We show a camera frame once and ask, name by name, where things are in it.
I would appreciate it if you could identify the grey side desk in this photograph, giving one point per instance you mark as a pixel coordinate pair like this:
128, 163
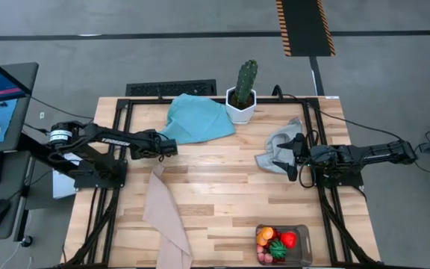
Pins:
15, 209

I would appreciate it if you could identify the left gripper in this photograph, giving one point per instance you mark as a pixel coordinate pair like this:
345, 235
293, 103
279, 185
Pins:
146, 143

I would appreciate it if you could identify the white floor outlet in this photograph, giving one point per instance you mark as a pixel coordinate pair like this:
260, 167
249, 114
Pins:
42, 115

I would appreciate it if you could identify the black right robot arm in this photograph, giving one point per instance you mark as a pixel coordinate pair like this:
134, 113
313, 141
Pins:
379, 153

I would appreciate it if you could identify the black orange-striped floor mat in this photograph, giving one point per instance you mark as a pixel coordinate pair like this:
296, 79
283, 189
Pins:
304, 30

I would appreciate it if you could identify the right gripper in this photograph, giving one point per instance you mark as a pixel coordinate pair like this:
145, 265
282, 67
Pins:
316, 157

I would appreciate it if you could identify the white hexagonal plant pot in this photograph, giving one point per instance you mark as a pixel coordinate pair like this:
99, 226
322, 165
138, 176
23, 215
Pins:
240, 116

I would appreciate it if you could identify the grey translucent plastic container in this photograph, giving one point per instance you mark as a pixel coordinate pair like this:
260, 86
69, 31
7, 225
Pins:
302, 246

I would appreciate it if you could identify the grey waffle cloth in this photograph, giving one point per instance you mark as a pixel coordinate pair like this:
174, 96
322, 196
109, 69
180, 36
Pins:
267, 158

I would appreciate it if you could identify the teal cloth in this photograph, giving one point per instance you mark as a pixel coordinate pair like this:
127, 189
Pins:
196, 119

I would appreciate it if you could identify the black power adapter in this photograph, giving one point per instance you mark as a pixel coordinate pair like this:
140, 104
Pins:
27, 241

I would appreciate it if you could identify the black keyboard on table edge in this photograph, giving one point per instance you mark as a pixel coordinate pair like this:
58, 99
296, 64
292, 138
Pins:
170, 89

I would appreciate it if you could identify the white paper sheet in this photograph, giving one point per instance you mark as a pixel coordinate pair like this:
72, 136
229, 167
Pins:
62, 188

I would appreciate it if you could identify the pink toy fruit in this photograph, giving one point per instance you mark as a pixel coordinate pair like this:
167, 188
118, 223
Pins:
261, 257
260, 249
268, 259

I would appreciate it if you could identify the beige cloth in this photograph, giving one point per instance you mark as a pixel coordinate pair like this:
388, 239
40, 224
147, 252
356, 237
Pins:
166, 224

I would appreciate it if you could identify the green striped toy watermelon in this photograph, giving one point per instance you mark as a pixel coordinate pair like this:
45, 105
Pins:
277, 249

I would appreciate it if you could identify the red toy apple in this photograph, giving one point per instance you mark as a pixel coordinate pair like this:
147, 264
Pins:
289, 239

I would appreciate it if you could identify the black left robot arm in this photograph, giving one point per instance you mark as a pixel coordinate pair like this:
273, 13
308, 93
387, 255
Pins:
106, 139

